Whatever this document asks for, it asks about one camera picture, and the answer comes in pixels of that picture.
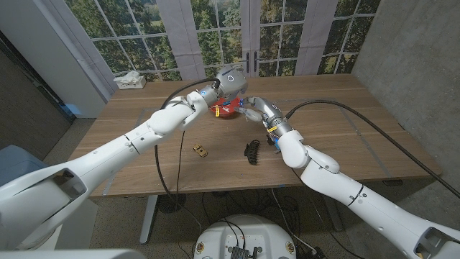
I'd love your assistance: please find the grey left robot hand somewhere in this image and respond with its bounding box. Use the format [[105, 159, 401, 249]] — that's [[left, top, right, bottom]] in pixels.
[[207, 65, 249, 104]]

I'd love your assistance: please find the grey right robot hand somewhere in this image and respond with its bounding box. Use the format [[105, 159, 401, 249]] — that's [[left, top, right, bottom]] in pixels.
[[239, 96, 293, 137]]

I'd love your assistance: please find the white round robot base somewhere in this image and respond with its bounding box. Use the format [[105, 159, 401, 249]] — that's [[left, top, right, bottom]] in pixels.
[[193, 214, 296, 259]]

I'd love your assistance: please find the red bowl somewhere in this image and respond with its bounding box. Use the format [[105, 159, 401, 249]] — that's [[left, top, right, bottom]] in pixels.
[[210, 96, 242, 120]]

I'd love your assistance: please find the black hair clip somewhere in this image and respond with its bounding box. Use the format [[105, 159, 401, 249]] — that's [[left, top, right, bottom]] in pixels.
[[244, 139, 261, 166]]

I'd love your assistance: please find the printed window backdrop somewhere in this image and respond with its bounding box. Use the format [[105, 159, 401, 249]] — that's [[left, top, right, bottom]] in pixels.
[[64, 0, 382, 82]]

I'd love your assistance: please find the white power strip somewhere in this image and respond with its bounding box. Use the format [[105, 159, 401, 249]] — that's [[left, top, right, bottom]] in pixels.
[[116, 75, 147, 90]]

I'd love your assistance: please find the crumpled white tissue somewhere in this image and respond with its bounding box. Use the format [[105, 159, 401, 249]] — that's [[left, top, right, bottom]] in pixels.
[[113, 70, 141, 86]]

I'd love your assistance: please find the black round floor fan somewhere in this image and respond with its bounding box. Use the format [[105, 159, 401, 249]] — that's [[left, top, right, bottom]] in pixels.
[[157, 194, 187, 214]]

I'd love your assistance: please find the white table leg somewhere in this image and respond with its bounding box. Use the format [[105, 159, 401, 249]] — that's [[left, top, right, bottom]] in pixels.
[[139, 194, 159, 245]]

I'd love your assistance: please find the white robot torso edge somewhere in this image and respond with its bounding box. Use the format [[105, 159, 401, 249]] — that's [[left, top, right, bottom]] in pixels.
[[0, 249, 147, 259]]

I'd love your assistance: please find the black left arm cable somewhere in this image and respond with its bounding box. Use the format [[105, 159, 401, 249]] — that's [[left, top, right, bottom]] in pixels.
[[154, 78, 221, 232]]

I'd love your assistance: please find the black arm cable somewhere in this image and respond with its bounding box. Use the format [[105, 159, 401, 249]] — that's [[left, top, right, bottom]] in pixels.
[[285, 99, 460, 199], [154, 78, 221, 232]]

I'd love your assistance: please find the white floor cable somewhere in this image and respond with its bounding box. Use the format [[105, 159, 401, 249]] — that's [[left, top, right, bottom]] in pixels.
[[271, 187, 317, 255]]

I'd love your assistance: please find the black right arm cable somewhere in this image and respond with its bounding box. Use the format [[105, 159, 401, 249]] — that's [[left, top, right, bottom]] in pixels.
[[285, 99, 460, 199]]

